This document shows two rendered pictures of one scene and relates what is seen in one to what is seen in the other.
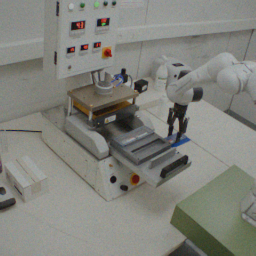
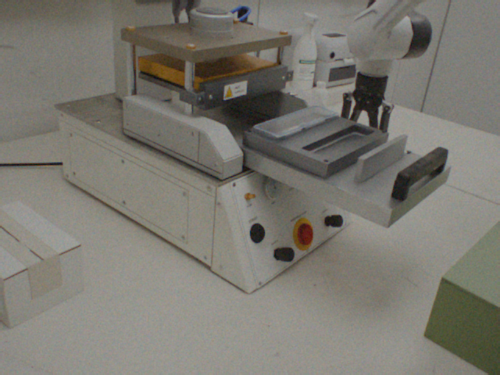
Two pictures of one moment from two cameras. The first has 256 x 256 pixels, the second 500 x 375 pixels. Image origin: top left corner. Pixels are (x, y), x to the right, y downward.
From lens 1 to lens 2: 0.57 m
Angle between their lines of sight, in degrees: 7
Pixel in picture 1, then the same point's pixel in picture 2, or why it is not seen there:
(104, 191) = (239, 265)
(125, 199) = (290, 285)
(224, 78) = not seen: outside the picture
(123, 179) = (280, 233)
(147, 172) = (355, 191)
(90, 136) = (192, 125)
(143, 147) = (326, 142)
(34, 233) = not seen: outside the picture
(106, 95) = (219, 37)
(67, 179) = (135, 253)
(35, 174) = (44, 241)
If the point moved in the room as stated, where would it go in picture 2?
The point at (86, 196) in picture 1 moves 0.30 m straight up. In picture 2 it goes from (191, 288) to (198, 117)
